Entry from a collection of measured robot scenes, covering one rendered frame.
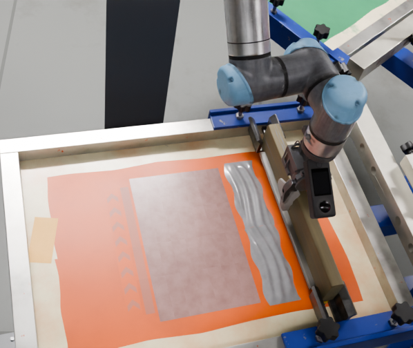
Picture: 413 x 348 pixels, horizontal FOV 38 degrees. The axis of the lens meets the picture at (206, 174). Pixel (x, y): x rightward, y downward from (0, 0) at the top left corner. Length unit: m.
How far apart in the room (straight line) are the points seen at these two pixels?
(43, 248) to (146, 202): 0.24
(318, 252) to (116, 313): 0.41
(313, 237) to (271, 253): 0.11
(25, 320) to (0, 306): 1.10
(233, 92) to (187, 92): 1.82
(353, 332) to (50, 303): 0.59
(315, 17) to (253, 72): 0.83
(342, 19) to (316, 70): 0.80
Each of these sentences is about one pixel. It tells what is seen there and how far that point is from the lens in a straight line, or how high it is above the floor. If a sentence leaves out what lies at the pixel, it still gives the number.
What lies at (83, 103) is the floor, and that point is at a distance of 2.75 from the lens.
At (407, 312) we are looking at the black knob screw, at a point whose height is 1.06.
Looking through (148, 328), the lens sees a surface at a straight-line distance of 1.19.
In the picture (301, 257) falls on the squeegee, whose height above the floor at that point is 1.00.
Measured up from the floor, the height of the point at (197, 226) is 0.96.
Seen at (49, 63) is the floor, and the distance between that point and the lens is 2.93.
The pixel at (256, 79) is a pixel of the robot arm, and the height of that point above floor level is 1.35.
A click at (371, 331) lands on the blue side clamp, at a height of 1.00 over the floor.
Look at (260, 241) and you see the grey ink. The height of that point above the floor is 0.96.
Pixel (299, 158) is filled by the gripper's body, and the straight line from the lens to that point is 1.20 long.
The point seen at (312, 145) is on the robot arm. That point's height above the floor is 1.24.
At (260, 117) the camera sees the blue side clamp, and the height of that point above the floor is 1.00.
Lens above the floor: 2.07
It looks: 54 degrees down
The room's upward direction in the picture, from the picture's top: 15 degrees clockwise
